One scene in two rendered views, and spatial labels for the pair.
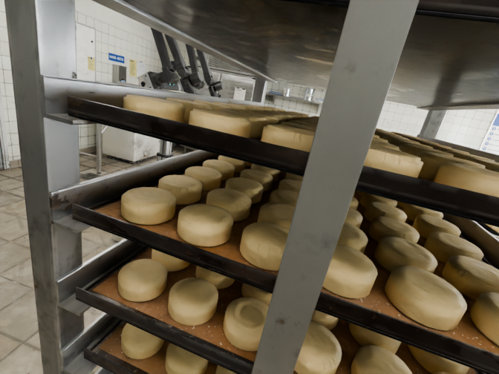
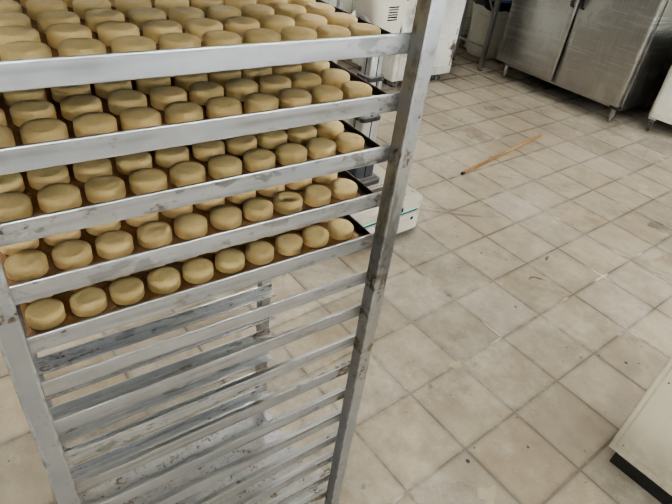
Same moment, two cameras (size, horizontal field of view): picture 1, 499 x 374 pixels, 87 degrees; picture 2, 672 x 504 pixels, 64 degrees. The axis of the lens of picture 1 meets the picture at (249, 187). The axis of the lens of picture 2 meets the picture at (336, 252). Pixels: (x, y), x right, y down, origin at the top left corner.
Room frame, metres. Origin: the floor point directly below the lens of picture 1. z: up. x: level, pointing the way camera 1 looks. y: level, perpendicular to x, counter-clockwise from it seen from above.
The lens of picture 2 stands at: (-0.02, -0.85, 1.71)
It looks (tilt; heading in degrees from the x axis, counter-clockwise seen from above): 36 degrees down; 38
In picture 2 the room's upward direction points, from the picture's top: 8 degrees clockwise
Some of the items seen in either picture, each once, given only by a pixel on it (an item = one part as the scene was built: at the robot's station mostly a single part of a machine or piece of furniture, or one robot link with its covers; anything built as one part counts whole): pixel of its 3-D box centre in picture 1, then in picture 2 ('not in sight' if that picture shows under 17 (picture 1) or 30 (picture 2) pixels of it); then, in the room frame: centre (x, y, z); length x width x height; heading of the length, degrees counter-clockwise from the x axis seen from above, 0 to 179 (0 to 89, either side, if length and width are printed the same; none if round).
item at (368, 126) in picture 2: not in sight; (359, 148); (2.15, 0.76, 0.45); 0.13 x 0.13 x 0.40; 80
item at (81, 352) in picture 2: not in sight; (164, 325); (0.50, 0.07, 0.69); 0.64 x 0.03 x 0.03; 166
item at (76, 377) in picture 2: not in sight; (226, 319); (0.40, -0.31, 1.05); 0.64 x 0.03 x 0.03; 166
